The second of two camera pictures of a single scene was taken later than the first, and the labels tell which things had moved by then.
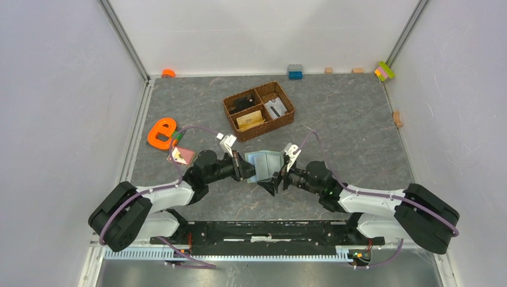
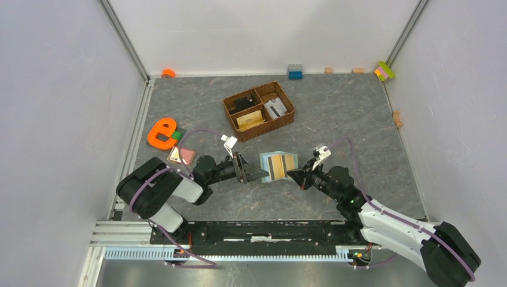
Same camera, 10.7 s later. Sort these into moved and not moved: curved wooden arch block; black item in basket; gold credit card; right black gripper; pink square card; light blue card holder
Moved: right black gripper; light blue card holder
Not moved: curved wooden arch block; black item in basket; pink square card; gold credit card
